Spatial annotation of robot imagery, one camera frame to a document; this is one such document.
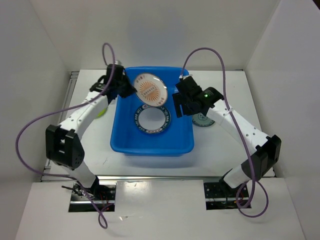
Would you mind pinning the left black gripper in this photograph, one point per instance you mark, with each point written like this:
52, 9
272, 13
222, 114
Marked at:
130, 90

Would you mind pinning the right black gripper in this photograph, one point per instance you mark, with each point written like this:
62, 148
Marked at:
178, 99

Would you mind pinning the small blue patterned plate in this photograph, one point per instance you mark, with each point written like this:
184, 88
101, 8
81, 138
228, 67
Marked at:
201, 120

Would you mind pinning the dark green lettered plate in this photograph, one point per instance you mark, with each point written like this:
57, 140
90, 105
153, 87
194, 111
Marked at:
152, 120

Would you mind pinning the orange sunburst pattern plate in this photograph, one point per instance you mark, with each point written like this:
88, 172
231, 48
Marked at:
151, 90

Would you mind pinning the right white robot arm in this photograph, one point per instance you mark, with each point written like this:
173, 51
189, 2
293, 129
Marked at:
262, 150

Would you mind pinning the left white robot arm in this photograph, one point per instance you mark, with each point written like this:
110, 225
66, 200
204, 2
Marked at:
63, 141

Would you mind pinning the green plastic plate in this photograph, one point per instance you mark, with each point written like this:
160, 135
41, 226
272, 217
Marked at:
102, 113

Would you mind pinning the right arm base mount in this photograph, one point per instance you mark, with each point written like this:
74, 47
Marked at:
218, 199

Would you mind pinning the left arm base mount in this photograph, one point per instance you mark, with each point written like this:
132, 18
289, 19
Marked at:
79, 203

